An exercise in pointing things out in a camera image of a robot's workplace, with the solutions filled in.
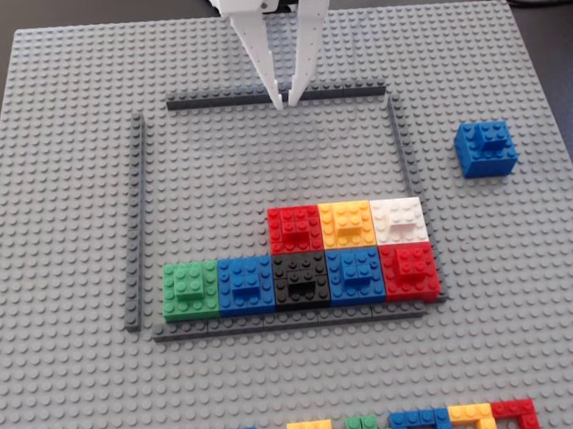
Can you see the green brick cube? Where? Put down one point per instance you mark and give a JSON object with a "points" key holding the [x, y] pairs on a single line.
{"points": [[190, 290]]}

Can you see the grey studded baseplate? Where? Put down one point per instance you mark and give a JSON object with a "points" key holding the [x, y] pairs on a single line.
{"points": [[64, 194]]}

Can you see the white brick cube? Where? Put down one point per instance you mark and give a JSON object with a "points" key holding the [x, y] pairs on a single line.
{"points": [[400, 220]]}

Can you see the red brick cube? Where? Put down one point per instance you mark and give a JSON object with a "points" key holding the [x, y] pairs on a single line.
{"points": [[410, 270], [295, 229]]}

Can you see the red flat brick letter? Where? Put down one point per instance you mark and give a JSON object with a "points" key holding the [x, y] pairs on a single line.
{"points": [[516, 407]]}

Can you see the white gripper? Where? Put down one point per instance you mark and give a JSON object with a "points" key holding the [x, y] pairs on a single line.
{"points": [[243, 8]]}

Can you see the yellow brick cube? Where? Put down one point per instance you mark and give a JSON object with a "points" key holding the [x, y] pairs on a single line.
{"points": [[347, 224]]}

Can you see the blue brick cube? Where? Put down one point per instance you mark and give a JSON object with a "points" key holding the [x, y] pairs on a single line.
{"points": [[486, 149], [355, 276], [246, 285]]}

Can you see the dark grey brick wall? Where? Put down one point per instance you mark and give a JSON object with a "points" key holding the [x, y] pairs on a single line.
{"points": [[206, 101], [286, 321], [136, 222]]}

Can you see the black brick cube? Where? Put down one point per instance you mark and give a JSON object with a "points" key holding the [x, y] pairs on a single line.
{"points": [[301, 281]]}

